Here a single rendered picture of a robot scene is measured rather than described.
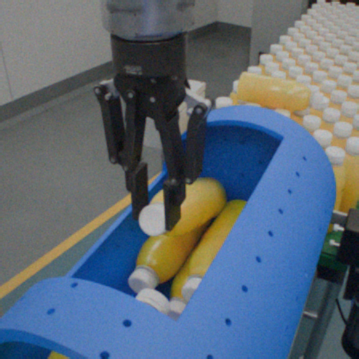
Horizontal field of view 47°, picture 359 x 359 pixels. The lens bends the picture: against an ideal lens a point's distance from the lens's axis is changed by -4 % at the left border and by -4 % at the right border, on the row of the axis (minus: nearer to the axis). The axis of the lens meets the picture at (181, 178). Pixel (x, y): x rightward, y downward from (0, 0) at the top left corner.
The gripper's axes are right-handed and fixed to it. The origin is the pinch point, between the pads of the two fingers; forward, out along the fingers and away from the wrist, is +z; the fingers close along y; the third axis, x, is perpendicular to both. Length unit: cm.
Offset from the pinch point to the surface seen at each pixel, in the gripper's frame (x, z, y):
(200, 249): 4.6, 11.0, 4.2
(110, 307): -18.7, -3.7, 6.1
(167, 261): 3.1, 14.0, -0.4
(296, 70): 81, 11, 0
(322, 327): 64, 92, 26
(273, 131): 17.1, -3.0, 9.5
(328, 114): 57, 11, 13
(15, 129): 166, 120, -219
